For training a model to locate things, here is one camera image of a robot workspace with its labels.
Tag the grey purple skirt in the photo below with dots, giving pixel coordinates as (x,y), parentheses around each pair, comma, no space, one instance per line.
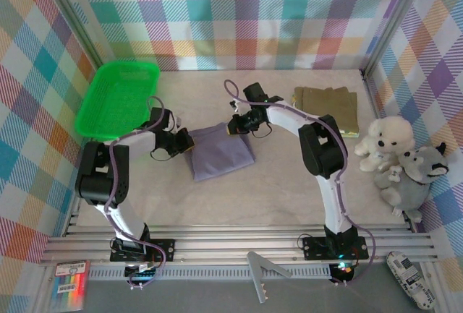
(217,154)

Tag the olive skirt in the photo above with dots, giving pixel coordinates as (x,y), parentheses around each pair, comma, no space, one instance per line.
(332,107)

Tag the lemon print skirt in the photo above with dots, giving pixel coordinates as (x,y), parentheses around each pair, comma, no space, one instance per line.
(349,131)

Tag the pastel floral skirt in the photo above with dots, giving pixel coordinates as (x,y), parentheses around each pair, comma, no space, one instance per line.
(352,135)

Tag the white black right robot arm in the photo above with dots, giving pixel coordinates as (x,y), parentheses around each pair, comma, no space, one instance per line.
(332,197)

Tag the green plastic basket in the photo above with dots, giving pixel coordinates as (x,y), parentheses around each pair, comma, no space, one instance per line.
(115,99)

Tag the white plush dog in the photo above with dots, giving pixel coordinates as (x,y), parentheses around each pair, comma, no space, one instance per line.
(387,136)

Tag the grey plush husky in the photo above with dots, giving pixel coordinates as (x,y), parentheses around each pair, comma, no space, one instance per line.
(408,186)

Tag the coloured marker pack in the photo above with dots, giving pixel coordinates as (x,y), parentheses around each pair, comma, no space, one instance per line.
(70,284)

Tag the white printed pouch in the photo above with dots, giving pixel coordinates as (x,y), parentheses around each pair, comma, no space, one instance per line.
(408,280)

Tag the aluminium rail frame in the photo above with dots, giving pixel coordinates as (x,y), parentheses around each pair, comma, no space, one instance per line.
(235,244)

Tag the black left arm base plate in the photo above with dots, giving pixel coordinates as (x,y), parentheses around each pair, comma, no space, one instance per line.
(166,248)

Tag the aluminium frame post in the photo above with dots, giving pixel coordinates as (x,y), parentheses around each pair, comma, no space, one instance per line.
(396,13)
(73,13)

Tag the grey triangular bracket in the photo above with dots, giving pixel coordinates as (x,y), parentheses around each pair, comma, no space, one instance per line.
(255,273)

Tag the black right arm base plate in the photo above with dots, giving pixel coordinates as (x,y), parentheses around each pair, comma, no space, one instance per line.
(314,248)

